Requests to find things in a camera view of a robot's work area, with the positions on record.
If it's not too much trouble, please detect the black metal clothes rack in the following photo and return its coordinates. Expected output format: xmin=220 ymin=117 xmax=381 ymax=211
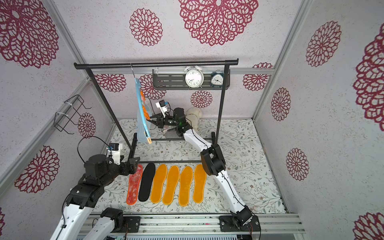
xmin=74 ymin=59 xmax=239 ymax=158

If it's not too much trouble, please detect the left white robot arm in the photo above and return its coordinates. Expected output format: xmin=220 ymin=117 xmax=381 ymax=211
xmin=51 ymin=154 xmax=140 ymax=240

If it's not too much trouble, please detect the red gel insole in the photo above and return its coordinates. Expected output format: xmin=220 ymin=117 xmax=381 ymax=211
xmin=126 ymin=164 xmax=144 ymax=205

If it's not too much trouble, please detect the white alarm clock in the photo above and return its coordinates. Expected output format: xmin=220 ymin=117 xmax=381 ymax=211
xmin=184 ymin=66 xmax=204 ymax=88

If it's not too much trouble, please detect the black wire wall basket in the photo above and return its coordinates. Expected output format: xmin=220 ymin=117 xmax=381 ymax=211
xmin=53 ymin=94 xmax=91 ymax=135

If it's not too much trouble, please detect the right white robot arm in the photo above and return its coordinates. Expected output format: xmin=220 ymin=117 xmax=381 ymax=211
xmin=148 ymin=108 xmax=253 ymax=230

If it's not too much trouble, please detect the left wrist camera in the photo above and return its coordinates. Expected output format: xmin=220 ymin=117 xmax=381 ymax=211
xmin=107 ymin=143 xmax=124 ymax=165

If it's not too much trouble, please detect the blue round clip hanger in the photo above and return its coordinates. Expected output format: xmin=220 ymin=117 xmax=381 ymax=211
xmin=131 ymin=64 xmax=152 ymax=144

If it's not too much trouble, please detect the black insole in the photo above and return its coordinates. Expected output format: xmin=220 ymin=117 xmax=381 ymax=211
xmin=138 ymin=163 xmax=156 ymax=202

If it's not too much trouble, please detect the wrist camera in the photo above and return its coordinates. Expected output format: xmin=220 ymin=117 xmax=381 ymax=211
xmin=156 ymin=100 xmax=168 ymax=117
xmin=107 ymin=143 xmax=124 ymax=165

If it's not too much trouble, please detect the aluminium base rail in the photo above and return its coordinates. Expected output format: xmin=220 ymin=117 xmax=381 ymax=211
xmin=74 ymin=212 xmax=307 ymax=240

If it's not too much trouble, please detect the light blue insole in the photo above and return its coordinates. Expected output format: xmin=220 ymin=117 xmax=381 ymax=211
xmin=137 ymin=99 xmax=153 ymax=144

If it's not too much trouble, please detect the green alarm clock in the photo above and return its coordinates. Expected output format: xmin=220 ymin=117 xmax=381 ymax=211
xmin=210 ymin=71 xmax=224 ymax=88

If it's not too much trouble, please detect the grey fabric insole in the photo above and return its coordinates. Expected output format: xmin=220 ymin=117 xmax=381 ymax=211
xmin=165 ymin=131 xmax=184 ymax=139

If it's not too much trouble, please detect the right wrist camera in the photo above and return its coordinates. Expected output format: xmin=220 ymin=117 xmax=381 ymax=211
xmin=156 ymin=100 xmax=168 ymax=117

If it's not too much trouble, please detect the cream plush toy dog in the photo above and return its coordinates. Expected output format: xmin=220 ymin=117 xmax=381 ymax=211
xmin=185 ymin=107 xmax=203 ymax=130

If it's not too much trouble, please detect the orange insole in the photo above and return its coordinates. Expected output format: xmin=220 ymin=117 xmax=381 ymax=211
xmin=150 ymin=164 xmax=168 ymax=204
xmin=179 ymin=166 xmax=193 ymax=207
xmin=162 ymin=166 xmax=180 ymax=206
xmin=193 ymin=164 xmax=207 ymax=204

